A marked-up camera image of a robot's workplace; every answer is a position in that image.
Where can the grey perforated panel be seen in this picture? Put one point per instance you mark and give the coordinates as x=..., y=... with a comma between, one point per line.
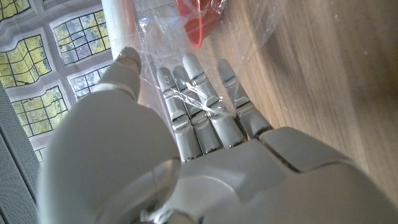
x=15, y=186

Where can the red bowl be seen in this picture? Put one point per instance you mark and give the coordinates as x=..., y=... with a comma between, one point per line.
x=202, y=21

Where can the clear plastic bag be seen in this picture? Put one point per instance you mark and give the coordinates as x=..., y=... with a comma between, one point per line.
x=116, y=25

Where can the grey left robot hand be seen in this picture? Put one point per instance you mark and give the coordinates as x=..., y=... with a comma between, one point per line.
x=264, y=180

